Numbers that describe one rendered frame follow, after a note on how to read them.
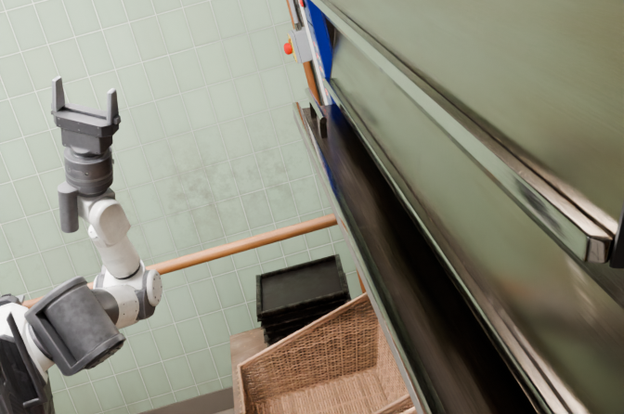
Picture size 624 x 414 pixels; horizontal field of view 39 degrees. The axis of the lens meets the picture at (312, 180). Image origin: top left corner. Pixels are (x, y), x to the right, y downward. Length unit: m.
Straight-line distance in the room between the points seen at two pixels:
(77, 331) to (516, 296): 0.87
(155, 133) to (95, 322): 1.78
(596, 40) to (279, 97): 2.68
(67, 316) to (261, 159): 1.85
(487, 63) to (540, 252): 0.21
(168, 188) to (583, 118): 2.80
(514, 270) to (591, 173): 0.38
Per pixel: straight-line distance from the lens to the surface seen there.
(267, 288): 2.81
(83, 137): 1.64
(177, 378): 3.73
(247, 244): 2.13
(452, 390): 1.06
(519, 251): 1.01
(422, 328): 1.19
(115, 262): 1.84
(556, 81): 0.72
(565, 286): 0.90
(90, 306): 1.63
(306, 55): 2.92
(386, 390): 2.54
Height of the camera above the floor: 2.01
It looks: 19 degrees down
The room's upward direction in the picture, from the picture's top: 15 degrees counter-clockwise
